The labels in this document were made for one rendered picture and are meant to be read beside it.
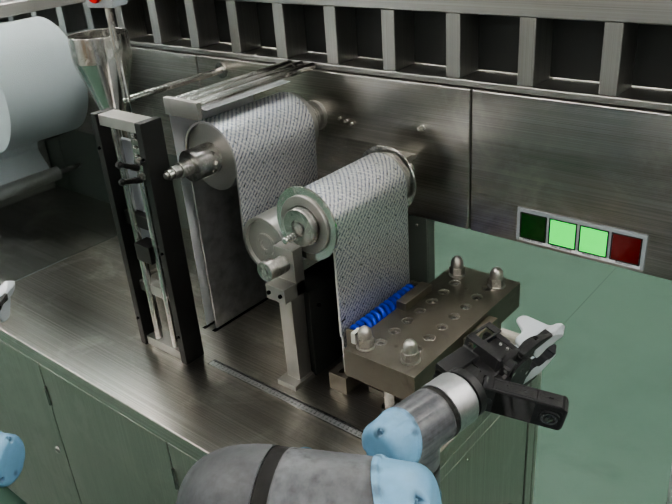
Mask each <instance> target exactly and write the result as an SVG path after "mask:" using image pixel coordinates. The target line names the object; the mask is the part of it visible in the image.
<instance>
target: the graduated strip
mask: <svg viewBox="0 0 672 504"><path fill-rule="evenodd" d="M208 365H210V366H213V367H215V368H217V369H219V370H221V371H223V372H225V373H227V374H229V375H231V376H233V377H235V378H237V379H239V380H241V381H243V382H245V383H247V384H249V385H251V386H253V387H255V388H257V389H259V390H261V391H263V392H265V393H267V394H269V395H271V396H274V397H276V398H278V399H280V400H282V401H284V402H286V403H288V404H290V405H292V406H294V407H296V408H298V409H300V410H302V411H304V412H306V413H308V414H310V415H312V416H314V417H316V418H318V419H320V420H322V421H324V422H326V423H328V424H330V425H333V426H335V427H337V428H339V429H341V430H343V431H345V432H347V433H349V434H351V435H353V436H355V437H357V438H359V439H361V440H362V434H363V431H364V430H362V429H359V428H357V427H355V426H353V425H351V424H349V423H347V422H345V421H343V420H341V419H339V418H337V417H335V416H332V415H330V414H328V413H326V412H324V411H322V410H320V409H318V408H316V407H314V406H312V405H310V404H308V403H305V402H303V401H301V400H299V399H297V398H295V397H293V396H291V395H289V394H287V393H285V392H283V391H281V390H278V389H276V388H274V387H272V386H270V385H268V384H266V383H264V382H262V381H260V380H258V379H256V378H254V377H251V376H249V375H247V374H245V373H243V372H241V371H239V370H237V369H235V368H233V367H231V366H229V365H227V364H224V363H222V362H220V361H218V360H216V359H214V360H212V361H211V362H209V363H208Z"/></svg>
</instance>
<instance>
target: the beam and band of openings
mask: <svg viewBox="0 0 672 504"><path fill-rule="evenodd" d="M112 9H113V14H114V19H115V24H116V28H125V29H127V30H128V34H129V39H130V44H131V46H138V47H146V48H154V49H162V50H170V51H179V52H187V53H195V54H203V55H211V56H219V57H228V58H236V59H244V60H252V61H260V62H268V63H276V64H277V63H281V62H284V61H287V60H291V61H292V63H295V62H298V61H303V63H304V65H306V64H309V63H312V62H313V63H315V66H316V67H315V68H317V69H325V70H333V71H342V72H350V73H358V74H366V75H374V76H382V77H390V78H399V79H407V80H415V81H423V82H431V83H439V84H447V85H456V86H464V87H472V88H480V89H488V90H496V91H504V92H513V93H521V94H529V95H537V96H545V97H553V98H562V99H570V100H578V101H586V102H594V103H602V104H610V105H619V106H627V107H635V108H643V109H651V110H659V111H667V112H672V90H665V89H672V0H127V4H126V5H122V6H118V7H114V8H112ZM148 34H150V35H148ZM184 38H188V39H184ZM221 42H226V43H221ZM262 46H264V47H262ZM268 47H274V48H268ZM308 51H312V52H308ZM316 52H321V53H316ZM325 53H327V54H325ZM363 57H368V58H363ZM372 58H378V59H372ZM382 59H383V60H382ZM419 63H425V64H419ZM429 64H435V65H429ZM438 65H444V66H438ZM479 69H482V70H479ZM485 70H492V71H485ZM495 71H501V72H495ZM504 72H511V73H504ZM514 73H518V74H514ZM551 77H558V78H551ZM561 78H568V79H561ZM570 79H577V80H570ZM580 80H587V81H580ZM589 81H596V82H589ZM632 85H634V86H632ZM636 86H644V87H636ZM646 87H653V88H646ZM655 88H663V89H655Z"/></svg>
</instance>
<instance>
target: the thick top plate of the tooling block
mask: <svg viewBox="0 0 672 504"><path fill-rule="evenodd" d="M465 273H466V275H465V276H464V277H462V278H452V277H450V276H449V269H447V270H446V271H445V272H443V273H442V274H441V275H440V276H438V277H437V278H436V279H434V280H433V281H432V282H430V283H429V284H431V288H432V291H431V292H430V293H429V294H428V295H426V296H425V297H424V298H423V299H421V300H420V301H419V302H417V303H416V304H415V305H414V306H412V307H411V308H410V309H408V310H407V311H403V310H400V309H398V308H396V309H395V310H394V311H392V312H391V313H390V314H389V315H387V316H386V317H385V318H383V319H382V320H381V321H379V322H378V323H377V324H376V325H374V326H373V327H372V328H370V329H371V331H372V336H373V337H374V343H375V348H374V349H373V350H372V351H369V352H362V351H359V350H357V349H356V345H355V344H352V343H351V344H349V345H348V346H347V347H345V348H344V361H345V374H346V375H347V376H350V377H352V378H354V379H357V380H359V381H361V382H364V383H366V384H368V385H371V386H373V387H375V388H378V389H380V390H382V391H384V392H387V393H389V394H391V395H394V396H396V397H398V398H401V399H405V398H406V397H408V396H409V395H411V394H412V393H414V392H415V391H417V390H418V389H420V388H421V387H422V386H424V385H425V384H427V383H428V382H430V381H431V380H432V378H433V375H434V374H435V366H436V363H437V362H439V361H440V360H442V359H443V358H445V357H446V356H448V355H450V354H451V353H453V352H454V351H456V350H457V349H459V348H460V347H462V346H463V338H464V337H465V336H467V335H468V334H469V333H470V332H471V331H472V330H473V329H474V328H475V327H476V326H478V325H479V324H480V323H481V322H482V321H483V320H484V319H485V318H486V317H487V316H489V315H490V316H493V317H496V318H498V322H497V327H498V326H499V325H500V324H501V323H502V322H503V321H504V320H505V319H506V318H507V317H508V316H509V315H511V314H512V313H513V312H514V311H515V310H516V309H517V308H518V307H519V298H520V282H517V281H514V280H510V279H507V278H505V288H504V289H502V290H492V289H490V288H488V277H489V276H490V274H489V273H486V272H482V271H479V270H475V269H472V268H468V267H465ZM409 338H411V339H414V340H415V341H416V343H417V345H418V350H419V351H420V358H421V361H420V363H419V364H418V365H415V366H406V365H404V364H402V363H401V360H400V359H401V350H402V349H403V343H404V342H405V340H406V339H409Z"/></svg>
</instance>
